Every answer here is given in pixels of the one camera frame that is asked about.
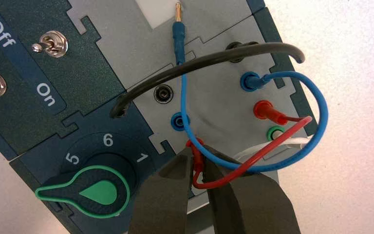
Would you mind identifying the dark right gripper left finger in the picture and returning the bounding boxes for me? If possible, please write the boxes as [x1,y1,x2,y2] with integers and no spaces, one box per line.
[128,151,195,234]

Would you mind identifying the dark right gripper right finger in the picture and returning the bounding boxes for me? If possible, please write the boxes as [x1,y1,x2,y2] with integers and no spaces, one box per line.
[204,145,302,234]

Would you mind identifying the red banana plug wire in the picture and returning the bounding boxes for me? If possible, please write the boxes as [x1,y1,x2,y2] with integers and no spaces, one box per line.
[186,100,314,190]

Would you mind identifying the green rotary selector knob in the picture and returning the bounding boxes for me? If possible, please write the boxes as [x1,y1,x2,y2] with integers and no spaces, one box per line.
[35,165,131,219]

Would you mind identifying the green banana socket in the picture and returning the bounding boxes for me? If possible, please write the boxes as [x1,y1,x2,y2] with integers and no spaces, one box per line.
[267,126,286,141]

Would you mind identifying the blue banana socket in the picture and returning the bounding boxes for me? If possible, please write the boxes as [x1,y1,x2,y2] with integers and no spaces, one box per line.
[170,111,191,132]

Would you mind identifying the black banana socket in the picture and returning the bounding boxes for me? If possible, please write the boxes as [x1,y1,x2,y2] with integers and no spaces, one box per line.
[153,85,174,105]

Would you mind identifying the grey and blue control box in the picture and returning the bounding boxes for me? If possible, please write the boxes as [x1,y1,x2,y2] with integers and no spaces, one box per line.
[0,0,318,234]

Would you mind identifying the white banana plug wire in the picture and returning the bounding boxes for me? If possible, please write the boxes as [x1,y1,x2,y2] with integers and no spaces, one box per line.
[233,137,312,160]

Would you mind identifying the black banana plug wire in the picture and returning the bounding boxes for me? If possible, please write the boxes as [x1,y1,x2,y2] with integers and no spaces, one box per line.
[109,42,306,118]

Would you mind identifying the blue banana plug wire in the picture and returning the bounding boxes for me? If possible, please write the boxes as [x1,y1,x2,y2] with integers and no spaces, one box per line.
[171,1,330,174]

